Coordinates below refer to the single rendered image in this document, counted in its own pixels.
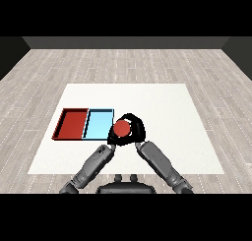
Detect shallow open light blue box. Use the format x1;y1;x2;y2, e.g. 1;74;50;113
81;108;116;141

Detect shallow open red box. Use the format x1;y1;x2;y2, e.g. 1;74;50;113
51;107;91;142

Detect dark grey robot body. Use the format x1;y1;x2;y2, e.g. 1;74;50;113
95;174;158;195

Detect small red can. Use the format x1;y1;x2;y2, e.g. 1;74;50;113
112;118;132;138

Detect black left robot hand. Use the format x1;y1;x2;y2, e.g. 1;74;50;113
106;120;136;148

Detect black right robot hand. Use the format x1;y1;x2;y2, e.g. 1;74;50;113
115;112;147;143

